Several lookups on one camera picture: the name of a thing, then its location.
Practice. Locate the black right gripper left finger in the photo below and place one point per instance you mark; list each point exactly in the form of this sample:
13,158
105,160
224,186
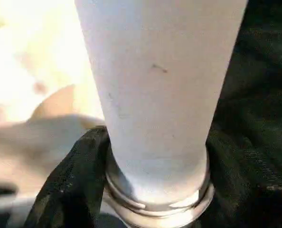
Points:
72,185

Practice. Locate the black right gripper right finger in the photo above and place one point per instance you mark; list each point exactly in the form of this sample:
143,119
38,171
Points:
245,185

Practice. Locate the white plastic table leg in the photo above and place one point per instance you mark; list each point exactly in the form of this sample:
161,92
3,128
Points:
160,83

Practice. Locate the white plastic table top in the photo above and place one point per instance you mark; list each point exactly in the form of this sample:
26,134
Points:
24,59

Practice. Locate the black work mat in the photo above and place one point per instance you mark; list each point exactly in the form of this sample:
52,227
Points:
262,71

